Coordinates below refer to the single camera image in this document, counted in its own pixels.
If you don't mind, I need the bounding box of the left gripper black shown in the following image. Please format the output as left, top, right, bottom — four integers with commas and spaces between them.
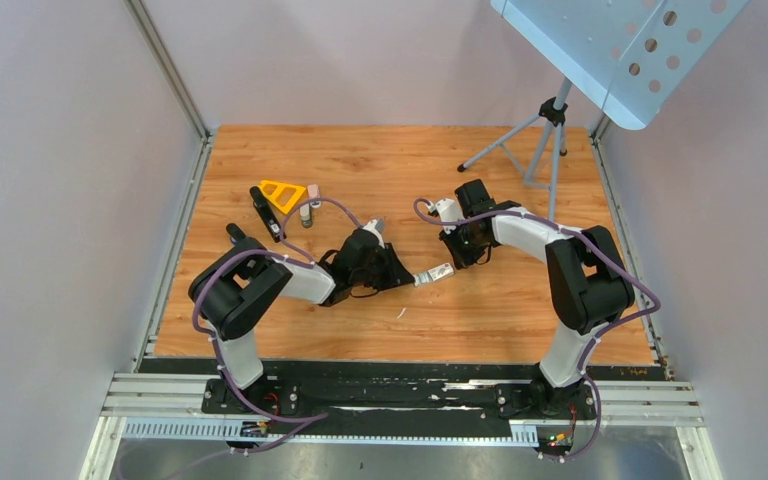
350, 242, 415, 292

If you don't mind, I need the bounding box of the small white staple box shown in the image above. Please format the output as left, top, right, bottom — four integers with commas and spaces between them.
427, 263, 456, 282

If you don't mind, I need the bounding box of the grey white stapler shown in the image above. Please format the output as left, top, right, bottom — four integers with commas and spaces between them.
299, 204, 313, 228

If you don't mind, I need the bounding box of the pink stapler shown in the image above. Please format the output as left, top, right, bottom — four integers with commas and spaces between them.
307, 184, 321, 209

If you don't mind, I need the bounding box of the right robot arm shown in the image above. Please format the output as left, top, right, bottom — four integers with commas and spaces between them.
427, 180, 634, 418

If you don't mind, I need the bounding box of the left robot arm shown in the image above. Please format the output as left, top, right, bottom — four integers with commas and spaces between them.
188, 227, 415, 413

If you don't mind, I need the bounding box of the yellow plastic triangle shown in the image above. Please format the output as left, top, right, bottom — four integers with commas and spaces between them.
258, 180, 307, 214

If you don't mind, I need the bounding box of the light blue music stand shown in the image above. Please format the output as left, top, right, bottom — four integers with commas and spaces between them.
457, 0, 749, 212

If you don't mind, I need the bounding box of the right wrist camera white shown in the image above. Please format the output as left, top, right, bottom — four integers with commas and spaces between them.
428, 198, 465, 235

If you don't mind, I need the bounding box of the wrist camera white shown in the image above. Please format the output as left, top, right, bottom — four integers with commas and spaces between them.
428, 198, 465, 235
362, 217, 385, 248

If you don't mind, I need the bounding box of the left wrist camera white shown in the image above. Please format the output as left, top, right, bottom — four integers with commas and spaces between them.
362, 217, 385, 248

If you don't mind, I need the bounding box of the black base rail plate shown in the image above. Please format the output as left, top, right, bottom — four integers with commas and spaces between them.
201, 357, 614, 442

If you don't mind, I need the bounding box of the aluminium frame post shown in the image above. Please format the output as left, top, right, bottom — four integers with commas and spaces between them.
124, 0, 213, 140

